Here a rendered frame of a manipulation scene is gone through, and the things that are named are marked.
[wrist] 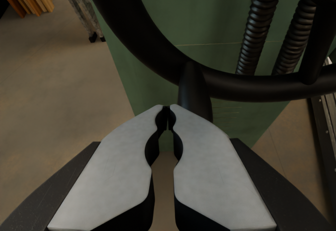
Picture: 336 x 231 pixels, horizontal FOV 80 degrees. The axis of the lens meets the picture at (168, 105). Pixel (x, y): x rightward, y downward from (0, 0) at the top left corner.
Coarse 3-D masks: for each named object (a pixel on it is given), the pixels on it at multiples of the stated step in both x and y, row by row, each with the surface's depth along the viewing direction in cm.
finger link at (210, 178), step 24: (168, 120) 12; (192, 120) 10; (192, 144) 8; (216, 144) 8; (192, 168) 7; (216, 168) 7; (240, 168) 7; (192, 192) 6; (216, 192) 6; (240, 192) 6; (192, 216) 6; (216, 216) 6; (240, 216) 6; (264, 216) 6
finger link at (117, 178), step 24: (144, 120) 10; (120, 144) 9; (144, 144) 9; (96, 168) 7; (120, 168) 7; (144, 168) 7; (72, 192) 7; (96, 192) 6; (120, 192) 6; (144, 192) 6; (72, 216) 6; (96, 216) 6; (120, 216) 6; (144, 216) 6
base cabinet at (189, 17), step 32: (160, 0) 31; (192, 0) 31; (224, 0) 31; (288, 0) 31; (192, 32) 36; (224, 32) 36; (128, 64) 43; (224, 64) 42; (128, 96) 53; (160, 96) 52; (224, 128) 68; (256, 128) 68
